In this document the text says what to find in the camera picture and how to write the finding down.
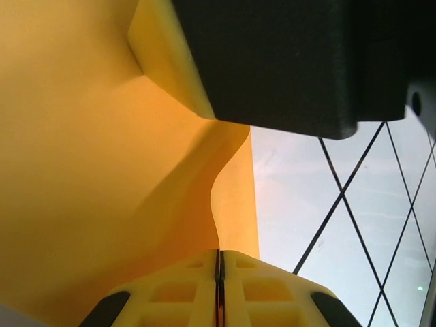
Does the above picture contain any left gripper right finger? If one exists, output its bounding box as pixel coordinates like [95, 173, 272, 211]
[219, 249, 356, 327]

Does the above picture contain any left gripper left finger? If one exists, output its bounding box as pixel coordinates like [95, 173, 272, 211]
[79, 249, 219, 327]

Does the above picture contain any orange cloth sheet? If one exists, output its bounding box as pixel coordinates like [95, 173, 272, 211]
[0, 0, 260, 317]

